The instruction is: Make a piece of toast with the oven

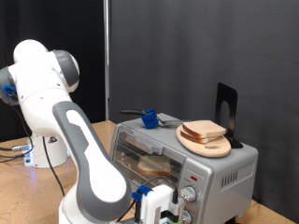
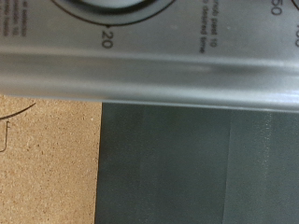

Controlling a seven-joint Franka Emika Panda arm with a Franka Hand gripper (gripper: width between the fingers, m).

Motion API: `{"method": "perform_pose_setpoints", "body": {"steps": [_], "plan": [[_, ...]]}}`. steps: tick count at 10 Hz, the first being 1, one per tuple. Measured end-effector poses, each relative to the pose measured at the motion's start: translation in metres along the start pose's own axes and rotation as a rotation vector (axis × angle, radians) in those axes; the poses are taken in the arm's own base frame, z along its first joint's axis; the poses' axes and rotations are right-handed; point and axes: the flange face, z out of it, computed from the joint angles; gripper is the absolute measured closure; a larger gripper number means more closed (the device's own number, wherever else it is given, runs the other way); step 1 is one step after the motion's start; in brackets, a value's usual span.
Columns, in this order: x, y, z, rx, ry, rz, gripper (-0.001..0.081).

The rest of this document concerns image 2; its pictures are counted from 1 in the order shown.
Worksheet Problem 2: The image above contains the silver oven knob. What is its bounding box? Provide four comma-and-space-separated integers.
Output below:
50, 0, 176, 26

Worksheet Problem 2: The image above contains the silver toaster oven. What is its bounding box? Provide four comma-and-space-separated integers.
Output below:
0, 0, 299, 112

